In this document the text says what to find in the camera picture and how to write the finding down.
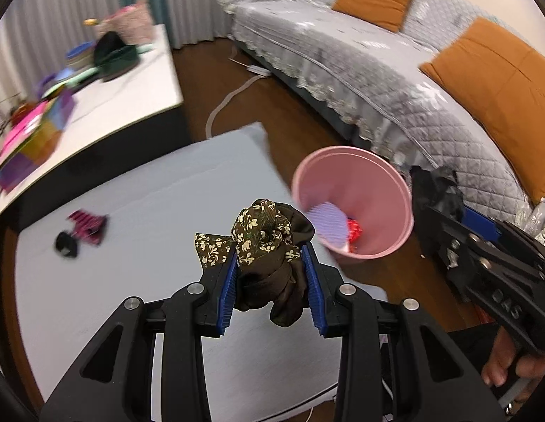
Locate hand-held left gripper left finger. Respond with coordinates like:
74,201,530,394
39,250,239,422

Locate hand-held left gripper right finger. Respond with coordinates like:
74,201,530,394
300,243,506,422

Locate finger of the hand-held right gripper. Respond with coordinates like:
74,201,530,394
463,206,545,270
424,206,494,294

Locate black plastic bag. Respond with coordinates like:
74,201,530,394
410,165,466,225

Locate brown floral cloth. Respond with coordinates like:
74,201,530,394
194,199,316,328

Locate purple foam net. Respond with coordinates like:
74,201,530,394
307,201,349,242

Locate red plastic bag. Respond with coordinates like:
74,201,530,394
345,217,365,253

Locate pink plastic bin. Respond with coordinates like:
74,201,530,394
292,145,415,260

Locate person's right hand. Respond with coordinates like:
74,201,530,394
481,330,545,416

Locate pink striped sock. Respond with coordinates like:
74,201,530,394
67,209,110,244

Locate small black item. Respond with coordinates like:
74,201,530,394
54,231,81,259

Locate grey quilted sofa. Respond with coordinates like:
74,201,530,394
217,0,545,251

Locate white coffee table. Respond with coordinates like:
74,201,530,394
0,24,192,234

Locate white power strip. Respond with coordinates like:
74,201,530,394
229,55,272,77

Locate colourful cardboard box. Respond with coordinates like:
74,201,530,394
0,88,76,193

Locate pink flat box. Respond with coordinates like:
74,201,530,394
0,101,49,165

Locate mint green tray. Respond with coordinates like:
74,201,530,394
57,44,154,88

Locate black hat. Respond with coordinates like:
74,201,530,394
94,33,126,64

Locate purple plastic container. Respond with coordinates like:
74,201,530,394
39,69,73,97

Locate blue plastic bowls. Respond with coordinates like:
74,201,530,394
66,43,96,69

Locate pink woven basket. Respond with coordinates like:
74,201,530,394
97,0,155,47

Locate grey white curtain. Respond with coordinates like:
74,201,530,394
0,0,295,110

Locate white power cable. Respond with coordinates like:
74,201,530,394
206,75,264,141

